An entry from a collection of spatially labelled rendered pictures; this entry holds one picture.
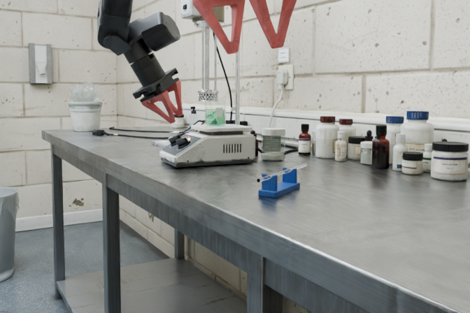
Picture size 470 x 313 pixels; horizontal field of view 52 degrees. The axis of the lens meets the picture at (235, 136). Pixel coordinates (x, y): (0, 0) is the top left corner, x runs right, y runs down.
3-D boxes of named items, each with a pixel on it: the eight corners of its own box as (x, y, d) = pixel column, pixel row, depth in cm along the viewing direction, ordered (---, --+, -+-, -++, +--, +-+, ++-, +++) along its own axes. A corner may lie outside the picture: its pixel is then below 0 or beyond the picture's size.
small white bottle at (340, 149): (334, 160, 123) (335, 130, 122) (345, 160, 122) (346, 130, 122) (335, 161, 120) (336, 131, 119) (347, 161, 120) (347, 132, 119)
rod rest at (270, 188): (275, 198, 78) (276, 176, 78) (257, 195, 80) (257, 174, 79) (300, 188, 87) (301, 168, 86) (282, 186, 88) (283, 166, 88)
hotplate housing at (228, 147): (175, 169, 107) (174, 133, 106) (159, 161, 119) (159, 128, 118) (264, 163, 116) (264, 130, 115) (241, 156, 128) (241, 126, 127)
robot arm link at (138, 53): (121, 36, 106) (110, 42, 101) (147, 22, 104) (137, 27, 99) (138, 64, 108) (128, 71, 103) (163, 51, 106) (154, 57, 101)
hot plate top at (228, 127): (206, 132, 110) (206, 128, 110) (189, 128, 121) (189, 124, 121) (254, 130, 115) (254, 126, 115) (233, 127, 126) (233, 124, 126)
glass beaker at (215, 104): (231, 128, 117) (231, 94, 116) (217, 129, 112) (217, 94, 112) (211, 126, 120) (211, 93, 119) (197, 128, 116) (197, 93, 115)
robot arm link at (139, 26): (98, 10, 100) (99, 41, 95) (144, -17, 96) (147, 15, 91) (136, 42, 109) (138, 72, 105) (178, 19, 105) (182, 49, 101)
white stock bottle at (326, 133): (317, 158, 125) (318, 117, 124) (313, 156, 131) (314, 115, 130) (340, 158, 125) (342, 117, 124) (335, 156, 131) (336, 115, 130)
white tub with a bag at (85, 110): (66, 132, 201) (64, 80, 199) (71, 129, 215) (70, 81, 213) (101, 132, 204) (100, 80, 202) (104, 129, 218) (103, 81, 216)
